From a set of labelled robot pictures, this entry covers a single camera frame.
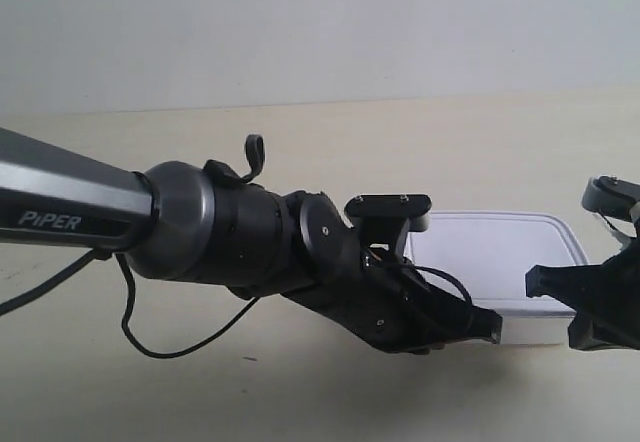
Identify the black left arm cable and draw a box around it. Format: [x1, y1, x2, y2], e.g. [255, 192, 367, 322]
[0, 249, 474, 359]

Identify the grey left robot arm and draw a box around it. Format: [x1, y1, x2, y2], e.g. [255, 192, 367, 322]
[1, 130, 502, 355]

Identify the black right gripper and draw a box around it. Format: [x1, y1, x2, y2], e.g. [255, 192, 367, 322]
[524, 239, 639, 350]

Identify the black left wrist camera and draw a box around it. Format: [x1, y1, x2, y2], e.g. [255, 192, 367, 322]
[344, 194, 432, 259]

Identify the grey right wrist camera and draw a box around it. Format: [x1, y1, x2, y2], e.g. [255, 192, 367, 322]
[581, 175, 639, 246]

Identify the white lidded plastic container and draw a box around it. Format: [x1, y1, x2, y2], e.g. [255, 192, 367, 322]
[405, 211, 589, 346]

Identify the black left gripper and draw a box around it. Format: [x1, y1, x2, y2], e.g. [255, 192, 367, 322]
[279, 241, 503, 355]

